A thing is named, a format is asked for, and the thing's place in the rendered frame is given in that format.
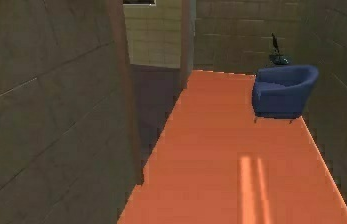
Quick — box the blue armchair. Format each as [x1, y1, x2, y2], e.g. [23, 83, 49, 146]
[251, 64, 320, 125]

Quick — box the dark green house plant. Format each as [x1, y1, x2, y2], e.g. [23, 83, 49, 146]
[268, 32, 292, 66]

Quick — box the framed wall picture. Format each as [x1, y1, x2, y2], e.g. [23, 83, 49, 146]
[122, 0, 157, 7]

